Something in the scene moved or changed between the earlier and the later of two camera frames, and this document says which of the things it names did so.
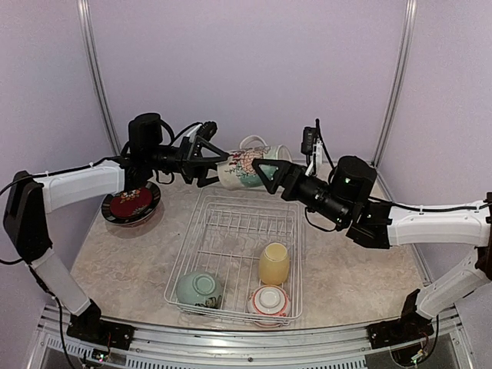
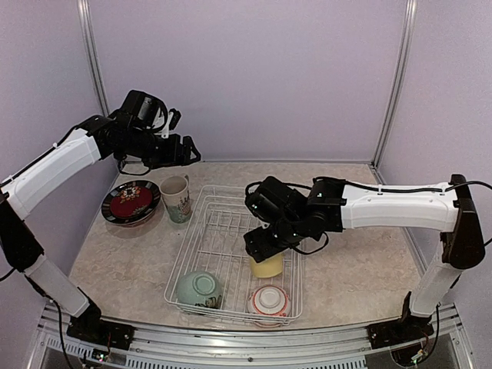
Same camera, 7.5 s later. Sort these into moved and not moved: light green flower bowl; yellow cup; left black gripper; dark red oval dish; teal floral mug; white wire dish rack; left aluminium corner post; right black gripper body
Moved: yellow cup; teal floral mug; left black gripper; right black gripper body
Not moved: light green flower bowl; left aluminium corner post; dark red oval dish; white wire dish rack
